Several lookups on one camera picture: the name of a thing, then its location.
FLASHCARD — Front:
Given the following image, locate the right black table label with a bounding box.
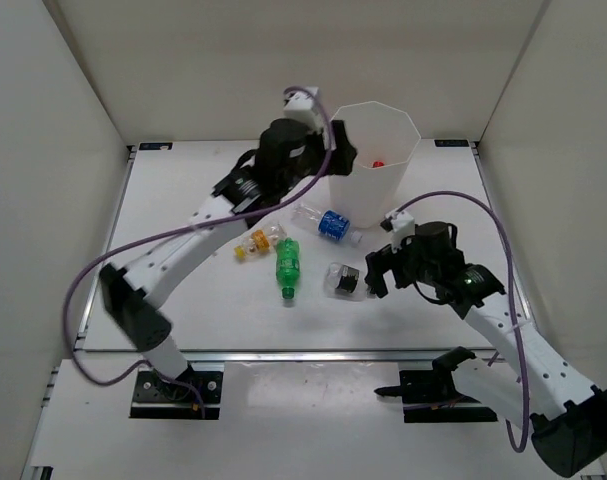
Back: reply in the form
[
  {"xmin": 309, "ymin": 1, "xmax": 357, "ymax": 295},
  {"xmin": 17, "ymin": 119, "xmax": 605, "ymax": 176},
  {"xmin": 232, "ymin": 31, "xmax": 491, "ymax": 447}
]
[{"xmin": 434, "ymin": 139, "xmax": 469, "ymax": 148}]

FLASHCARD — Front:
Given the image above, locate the left black table label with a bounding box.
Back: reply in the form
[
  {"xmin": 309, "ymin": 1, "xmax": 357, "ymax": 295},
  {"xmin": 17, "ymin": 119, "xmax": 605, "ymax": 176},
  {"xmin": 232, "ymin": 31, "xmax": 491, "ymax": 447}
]
[{"xmin": 138, "ymin": 142, "xmax": 173, "ymax": 151}]

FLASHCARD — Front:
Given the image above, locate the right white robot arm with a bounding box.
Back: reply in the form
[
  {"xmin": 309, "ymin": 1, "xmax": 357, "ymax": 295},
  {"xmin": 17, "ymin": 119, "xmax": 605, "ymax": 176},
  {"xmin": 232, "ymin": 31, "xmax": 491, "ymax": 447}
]
[{"xmin": 366, "ymin": 219, "xmax": 607, "ymax": 478}]

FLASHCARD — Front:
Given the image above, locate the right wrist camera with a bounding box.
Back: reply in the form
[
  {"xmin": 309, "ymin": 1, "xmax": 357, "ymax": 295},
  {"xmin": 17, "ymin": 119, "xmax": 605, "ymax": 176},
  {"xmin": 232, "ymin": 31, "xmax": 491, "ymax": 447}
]
[{"xmin": 380, "ymin": 209, "xmax": 415, "ymax": 250}]

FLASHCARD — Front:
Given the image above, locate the white plastic bin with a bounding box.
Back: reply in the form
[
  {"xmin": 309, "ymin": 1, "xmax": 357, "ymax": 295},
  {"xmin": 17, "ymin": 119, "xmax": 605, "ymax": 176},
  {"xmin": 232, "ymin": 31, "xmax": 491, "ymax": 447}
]
[{"xmin": 329, "ymin": 101, "xmax": 421, "ymax": 229}]

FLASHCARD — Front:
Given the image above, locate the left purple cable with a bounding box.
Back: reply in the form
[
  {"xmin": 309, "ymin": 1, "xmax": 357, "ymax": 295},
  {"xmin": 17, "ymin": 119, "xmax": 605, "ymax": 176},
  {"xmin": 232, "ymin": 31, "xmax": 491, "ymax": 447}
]
[{"xmin": 64, "ymin": 85, "xmax": 337, "ymax": 416}]

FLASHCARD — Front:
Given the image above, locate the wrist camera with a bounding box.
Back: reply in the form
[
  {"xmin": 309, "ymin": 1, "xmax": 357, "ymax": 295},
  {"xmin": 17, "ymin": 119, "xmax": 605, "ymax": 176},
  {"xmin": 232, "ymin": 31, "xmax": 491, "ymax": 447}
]
[
  {"xmin": 283, "ymin": 91, "xmax": 323, "ymax": 132},
  {"xmin": 380, "ymin": 209, "xmax": 415, "ymax": 250}
]

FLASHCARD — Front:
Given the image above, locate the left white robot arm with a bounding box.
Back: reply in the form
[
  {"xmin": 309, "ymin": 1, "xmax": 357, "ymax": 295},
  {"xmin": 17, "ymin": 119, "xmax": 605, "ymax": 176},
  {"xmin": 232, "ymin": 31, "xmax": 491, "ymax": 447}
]
[{"xmin": 99, "ymin": 118, "xmax": 357, "ymax": 400}]

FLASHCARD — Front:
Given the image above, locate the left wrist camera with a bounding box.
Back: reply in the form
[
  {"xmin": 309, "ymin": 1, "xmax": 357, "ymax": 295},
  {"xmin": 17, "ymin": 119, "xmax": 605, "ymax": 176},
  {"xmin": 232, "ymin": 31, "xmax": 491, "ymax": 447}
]
[{"xmin": 283, "ymin": 91, "xmax": 323, "ymax": 132}]

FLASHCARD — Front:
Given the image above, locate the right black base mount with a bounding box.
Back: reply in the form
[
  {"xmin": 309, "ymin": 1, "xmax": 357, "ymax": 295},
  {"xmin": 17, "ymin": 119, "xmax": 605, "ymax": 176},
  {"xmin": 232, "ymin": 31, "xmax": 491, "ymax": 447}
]
[{"xmin": 374, "ymin": 347, "xmax": 498, "ymax": 424}]

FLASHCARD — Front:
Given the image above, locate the green plastic bottle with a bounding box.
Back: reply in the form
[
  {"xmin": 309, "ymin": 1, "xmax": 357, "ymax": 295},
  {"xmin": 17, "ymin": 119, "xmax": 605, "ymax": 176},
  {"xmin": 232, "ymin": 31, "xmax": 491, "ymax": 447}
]
[{"xmin": 276, "ymin": 237, "xmax": 300, "ymax": 300}]

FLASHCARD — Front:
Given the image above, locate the blue label clear bottle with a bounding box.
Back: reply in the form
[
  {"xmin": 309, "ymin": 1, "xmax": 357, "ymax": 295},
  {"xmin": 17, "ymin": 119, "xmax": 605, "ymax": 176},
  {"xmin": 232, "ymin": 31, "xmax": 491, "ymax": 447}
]
[{"xmin": 292, "ymin": 203, "xmax": 363, "ymax": 245}]

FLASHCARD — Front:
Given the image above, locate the yellow label clear bottle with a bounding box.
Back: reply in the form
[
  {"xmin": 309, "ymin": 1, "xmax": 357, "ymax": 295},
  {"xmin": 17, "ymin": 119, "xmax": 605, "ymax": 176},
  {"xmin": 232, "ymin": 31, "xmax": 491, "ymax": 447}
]
[{"xmin": 234, "ymin": 221, "xmax": 287, "ymax": 261}]

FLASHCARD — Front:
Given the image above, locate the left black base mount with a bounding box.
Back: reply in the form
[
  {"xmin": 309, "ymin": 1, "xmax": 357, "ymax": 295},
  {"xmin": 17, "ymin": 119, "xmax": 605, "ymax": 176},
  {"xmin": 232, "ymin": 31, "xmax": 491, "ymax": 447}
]
[{"xmin": 129, "ymin": 362, "xmax": 224, "ymax": 421}]

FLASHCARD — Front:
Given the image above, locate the black table label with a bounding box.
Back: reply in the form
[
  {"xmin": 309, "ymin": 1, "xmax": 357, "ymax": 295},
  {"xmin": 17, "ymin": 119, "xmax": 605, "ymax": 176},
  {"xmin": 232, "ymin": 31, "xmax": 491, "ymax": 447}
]
[
  {"xmin": 434, "ymin": 139, "xmax": 469, "ymax": 148},
  {"xmin": 138, "ymin": 142, "xmax": 173, "ymax": 151}
]

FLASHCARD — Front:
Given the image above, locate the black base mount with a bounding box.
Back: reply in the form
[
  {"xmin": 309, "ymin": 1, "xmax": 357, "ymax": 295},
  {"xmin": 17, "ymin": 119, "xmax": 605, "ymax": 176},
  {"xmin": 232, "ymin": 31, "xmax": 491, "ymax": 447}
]
[
  {"xmin": 374, "ymin": 347, "xmax": 498, "ymax": 424},
  {"xmin": 129, "ymin": 362, "xmax": 224, "ymax": 421}
]

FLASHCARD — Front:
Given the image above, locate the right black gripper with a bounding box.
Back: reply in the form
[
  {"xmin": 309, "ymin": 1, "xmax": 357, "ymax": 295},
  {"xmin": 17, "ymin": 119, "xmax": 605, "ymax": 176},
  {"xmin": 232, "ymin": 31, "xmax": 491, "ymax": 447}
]
[{"xmin": 366, "ymin": 229, "xmax": 439, "ymax": 297}]

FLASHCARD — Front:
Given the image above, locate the black label clear bottle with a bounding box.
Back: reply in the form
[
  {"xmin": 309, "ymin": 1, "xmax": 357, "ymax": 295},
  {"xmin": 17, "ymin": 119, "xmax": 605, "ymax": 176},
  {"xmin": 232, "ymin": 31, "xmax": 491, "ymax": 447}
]
[{"xmin": 323, "ymin": 262, "xmax": 369, "ymax": 301}]

